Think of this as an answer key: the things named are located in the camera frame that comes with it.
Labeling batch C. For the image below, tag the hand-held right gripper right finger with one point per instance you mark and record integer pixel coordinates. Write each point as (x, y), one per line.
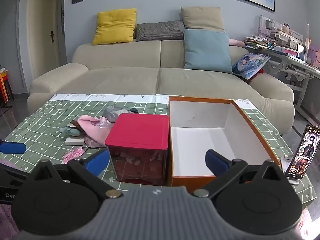
(215, 161)

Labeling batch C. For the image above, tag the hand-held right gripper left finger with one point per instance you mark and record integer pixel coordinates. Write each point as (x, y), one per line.
(97, 161)

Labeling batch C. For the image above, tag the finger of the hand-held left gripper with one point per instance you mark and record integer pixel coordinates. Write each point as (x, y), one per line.
(12, 148)
(12, 171)

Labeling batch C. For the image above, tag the pink tassel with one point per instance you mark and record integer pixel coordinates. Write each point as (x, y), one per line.
(73, 155)

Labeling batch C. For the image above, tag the orange cardboard box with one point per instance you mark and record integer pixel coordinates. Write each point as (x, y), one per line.
(200, 135)

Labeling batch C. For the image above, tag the pink cloth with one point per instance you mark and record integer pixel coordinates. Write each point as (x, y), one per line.
(96, 130)

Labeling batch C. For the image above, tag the teal plush toy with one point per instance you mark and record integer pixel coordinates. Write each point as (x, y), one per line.
(68, 131)

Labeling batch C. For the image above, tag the brown leather piece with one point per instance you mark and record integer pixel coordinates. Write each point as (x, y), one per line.
(74, 123)

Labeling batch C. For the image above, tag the silver grey cloth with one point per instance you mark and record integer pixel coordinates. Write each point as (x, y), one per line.
(115, 113)

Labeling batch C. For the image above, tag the purple fuzzy garment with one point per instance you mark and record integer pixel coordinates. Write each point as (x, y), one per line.
(6, 217)

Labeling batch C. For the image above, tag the green checkered tablecloth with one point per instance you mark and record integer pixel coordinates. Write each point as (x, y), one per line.
(37, 130)

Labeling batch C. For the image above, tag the red lidded storage box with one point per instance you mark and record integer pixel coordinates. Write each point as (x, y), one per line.
(137, 132)

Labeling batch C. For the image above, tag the stacked colourful stools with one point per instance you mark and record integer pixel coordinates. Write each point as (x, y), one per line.
(5, 85)

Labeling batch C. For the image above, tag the white phone stand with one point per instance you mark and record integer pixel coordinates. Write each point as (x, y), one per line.
(287, 162)

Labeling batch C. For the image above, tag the beige fabric sofa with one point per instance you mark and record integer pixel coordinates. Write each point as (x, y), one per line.
(112, 80)

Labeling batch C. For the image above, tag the black smartphone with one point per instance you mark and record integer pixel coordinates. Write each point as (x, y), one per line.
(303, 152)

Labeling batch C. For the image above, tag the blue printed pillow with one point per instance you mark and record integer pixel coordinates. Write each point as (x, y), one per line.
(250, 65)

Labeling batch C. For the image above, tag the light blue pillow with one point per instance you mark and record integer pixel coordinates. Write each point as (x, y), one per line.
(207, 50)

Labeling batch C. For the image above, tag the cream door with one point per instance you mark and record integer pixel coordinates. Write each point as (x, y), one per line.
(42, 30)

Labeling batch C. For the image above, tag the white tilting desk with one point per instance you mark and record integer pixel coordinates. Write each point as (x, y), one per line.
(292, 66)

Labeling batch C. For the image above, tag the stack of books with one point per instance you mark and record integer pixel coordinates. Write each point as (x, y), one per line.
(257, 42)

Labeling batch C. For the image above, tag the yellow pillow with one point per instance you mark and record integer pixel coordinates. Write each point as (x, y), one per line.
(113, 26)

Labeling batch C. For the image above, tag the grey checkered pillow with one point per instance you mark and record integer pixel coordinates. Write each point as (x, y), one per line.
(160, 31)

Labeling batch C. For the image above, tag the beige pillow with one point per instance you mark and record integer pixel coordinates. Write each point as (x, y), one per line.
(202, 18)

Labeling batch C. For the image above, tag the white desk organiser shelf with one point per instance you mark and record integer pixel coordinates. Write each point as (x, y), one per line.
(280, 33)

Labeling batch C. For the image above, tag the purple plush toy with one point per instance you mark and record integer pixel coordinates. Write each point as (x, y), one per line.
(313, 56)

